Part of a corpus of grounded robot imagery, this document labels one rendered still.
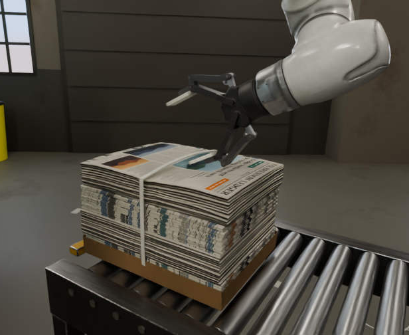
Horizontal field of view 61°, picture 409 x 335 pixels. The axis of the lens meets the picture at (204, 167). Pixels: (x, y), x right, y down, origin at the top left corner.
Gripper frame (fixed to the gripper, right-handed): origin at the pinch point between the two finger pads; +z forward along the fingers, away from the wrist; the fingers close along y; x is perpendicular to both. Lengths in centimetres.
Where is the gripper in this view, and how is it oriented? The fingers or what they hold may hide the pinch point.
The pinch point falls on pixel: (184, 131)
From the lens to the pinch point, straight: 77.3
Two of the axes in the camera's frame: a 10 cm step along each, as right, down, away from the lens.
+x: 5.2, -2.3, 8.2
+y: 3.6, 9.3, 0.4
